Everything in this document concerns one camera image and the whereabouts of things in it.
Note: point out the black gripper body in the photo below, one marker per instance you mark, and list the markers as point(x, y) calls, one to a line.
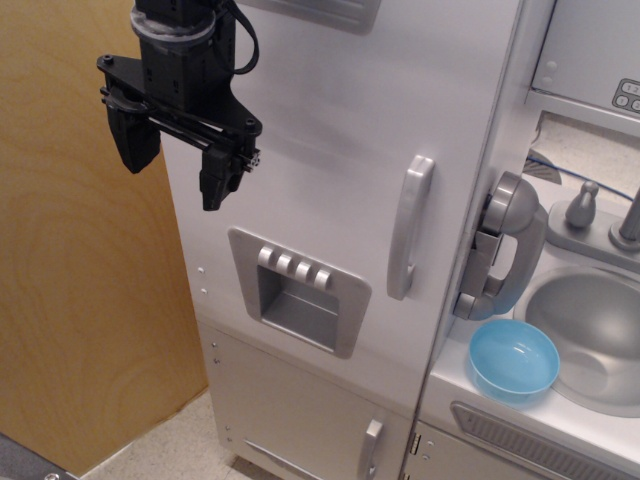
point(188, 93)

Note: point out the grey upper door handle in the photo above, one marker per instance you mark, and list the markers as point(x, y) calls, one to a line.
point(415, 187)

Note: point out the grey toy faucet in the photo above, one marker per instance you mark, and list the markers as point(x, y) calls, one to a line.
point(580, 227)

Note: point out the grey door handle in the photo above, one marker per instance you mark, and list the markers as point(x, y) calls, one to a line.
point(415, 187)
point(368, 467)

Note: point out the grey toy phone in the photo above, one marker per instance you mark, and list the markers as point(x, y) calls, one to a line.
point(505, 250)

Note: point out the grey oven vent panel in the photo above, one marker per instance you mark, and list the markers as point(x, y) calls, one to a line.
point(530, 447)

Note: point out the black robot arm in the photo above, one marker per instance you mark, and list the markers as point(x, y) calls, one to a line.
point(187, 23)

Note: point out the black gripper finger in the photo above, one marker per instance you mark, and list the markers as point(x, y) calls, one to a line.
point(220, 175)
point(136, 138)

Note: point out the grey toy sink basin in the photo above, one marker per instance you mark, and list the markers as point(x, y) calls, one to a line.
point(592, 317)

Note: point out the white fridge door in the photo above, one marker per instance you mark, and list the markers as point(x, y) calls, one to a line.
point(343, 116)
point(289, 422)

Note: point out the white toy microwave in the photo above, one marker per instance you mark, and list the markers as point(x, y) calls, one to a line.
point(588, 68)

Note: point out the white kitchen cabinet body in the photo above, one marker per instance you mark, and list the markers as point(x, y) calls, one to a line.
point(438, 448)

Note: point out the grey lower door handle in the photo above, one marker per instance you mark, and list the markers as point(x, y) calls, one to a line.
point(368, 467)

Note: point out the blue plastic bowl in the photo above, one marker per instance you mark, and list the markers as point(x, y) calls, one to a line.
point(512, 362)

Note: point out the grey top fridge panel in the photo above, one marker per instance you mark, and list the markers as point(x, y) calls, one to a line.
point(352, 16)

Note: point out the black object bottom left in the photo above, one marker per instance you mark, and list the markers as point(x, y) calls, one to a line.
point(19, 462)

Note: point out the grey ice dispenser panel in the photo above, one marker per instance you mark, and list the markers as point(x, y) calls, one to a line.
point(312, 301)

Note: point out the wooden board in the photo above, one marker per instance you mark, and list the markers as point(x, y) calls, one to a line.
point(98, 337)

